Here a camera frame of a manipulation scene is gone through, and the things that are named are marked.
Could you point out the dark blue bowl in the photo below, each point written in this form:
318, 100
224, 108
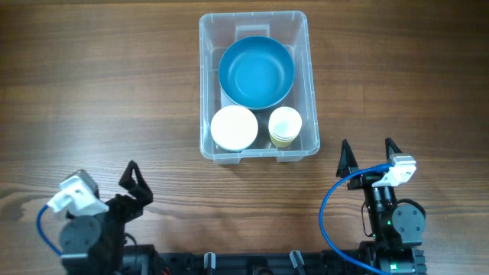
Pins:
256, 72

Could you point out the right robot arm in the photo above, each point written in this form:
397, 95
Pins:
396, 224

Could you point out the clear plastic storage bin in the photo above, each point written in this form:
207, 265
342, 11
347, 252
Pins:
218, 31

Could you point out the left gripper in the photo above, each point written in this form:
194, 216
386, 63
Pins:
132, 208

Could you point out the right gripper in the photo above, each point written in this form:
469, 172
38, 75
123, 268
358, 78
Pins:
348, 163

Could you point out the pale cream cup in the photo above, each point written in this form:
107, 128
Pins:
285, 121

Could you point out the mint green small bowl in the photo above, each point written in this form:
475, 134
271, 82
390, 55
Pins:
219, 148

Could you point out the pink small bowl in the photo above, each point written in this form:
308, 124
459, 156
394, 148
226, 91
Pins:
234, 126

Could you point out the pink cup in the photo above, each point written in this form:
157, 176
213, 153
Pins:
277, 138

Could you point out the yellow cup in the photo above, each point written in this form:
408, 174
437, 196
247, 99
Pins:
280, 143

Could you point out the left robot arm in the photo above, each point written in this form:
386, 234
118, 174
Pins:
95, 244

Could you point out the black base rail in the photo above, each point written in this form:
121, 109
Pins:
267, 263

